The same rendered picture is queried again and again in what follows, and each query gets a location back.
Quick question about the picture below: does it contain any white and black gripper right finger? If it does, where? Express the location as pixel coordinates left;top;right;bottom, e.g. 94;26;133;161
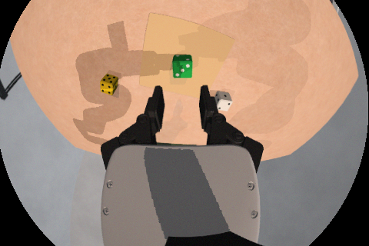
199;85;264;174

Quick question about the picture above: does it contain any green die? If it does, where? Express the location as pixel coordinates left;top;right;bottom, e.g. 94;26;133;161
172;55;193;78

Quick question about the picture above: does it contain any tan square mat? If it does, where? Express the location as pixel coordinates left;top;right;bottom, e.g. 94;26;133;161
139;13;235;98

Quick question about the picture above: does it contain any yellow die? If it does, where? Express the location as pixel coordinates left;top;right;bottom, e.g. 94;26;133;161
100;74;118;95

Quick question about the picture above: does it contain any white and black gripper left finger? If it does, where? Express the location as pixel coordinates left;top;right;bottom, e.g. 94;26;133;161
101;85;165;170

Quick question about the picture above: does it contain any white die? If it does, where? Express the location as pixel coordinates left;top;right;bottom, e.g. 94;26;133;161
215;91;233;111

